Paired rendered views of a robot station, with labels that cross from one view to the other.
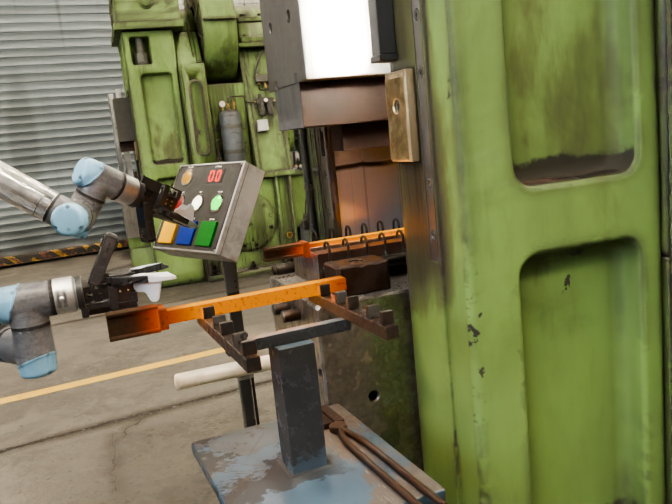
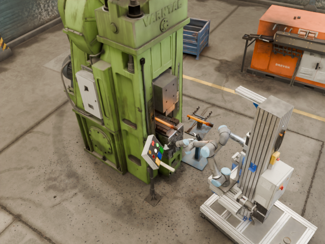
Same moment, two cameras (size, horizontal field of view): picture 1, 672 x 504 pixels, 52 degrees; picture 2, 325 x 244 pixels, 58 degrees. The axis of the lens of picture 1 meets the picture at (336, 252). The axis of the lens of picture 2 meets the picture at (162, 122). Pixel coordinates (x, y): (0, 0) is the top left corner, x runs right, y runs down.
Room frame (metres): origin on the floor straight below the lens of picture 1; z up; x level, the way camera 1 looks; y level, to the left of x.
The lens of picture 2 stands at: (3.27, 2.57, 3.85)
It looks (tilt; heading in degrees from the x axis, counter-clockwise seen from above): 42 degrees down; 238
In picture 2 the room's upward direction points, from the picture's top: 2 degrees counter-clockwise
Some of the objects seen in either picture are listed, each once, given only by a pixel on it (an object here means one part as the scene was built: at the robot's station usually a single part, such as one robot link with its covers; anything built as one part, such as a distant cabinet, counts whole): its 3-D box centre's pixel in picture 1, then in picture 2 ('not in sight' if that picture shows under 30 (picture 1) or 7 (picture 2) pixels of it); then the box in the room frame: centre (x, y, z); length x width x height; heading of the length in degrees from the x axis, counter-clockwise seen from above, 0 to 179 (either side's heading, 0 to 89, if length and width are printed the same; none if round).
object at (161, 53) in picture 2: not in sight; (148, 50); (1.67, -0.28, 2.06); 0.44 x 0.41 x 0.47; 109
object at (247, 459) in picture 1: (305, 468); (199, 128); (1.07, 0.09, 0.71); 0.40 x 0.30 x 0.02; 22
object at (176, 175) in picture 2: not in sight; (173, 173); (1.58, 0.12, 0.01); 0.58 x 0.39 x 0.01; 19
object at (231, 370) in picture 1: (252, 366); (161, 163); (1.89, 0.27, 0.62); 0.44 x 0.05 x 0.05; 109
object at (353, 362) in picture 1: (408, 358); (161, 134); (1.61, -0.15, 0.69); 0.56 x 0.38 x 0.45; 109
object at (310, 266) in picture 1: (386, 250); (158, 123); (1.66, -0.12, 0.96); 0.42 x 0.20 x 0.09; 109
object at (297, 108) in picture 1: (373, 100); (157, 104); (1.66, -0.12, 1.32); 0.42 x 0.20 x 0.10; 109
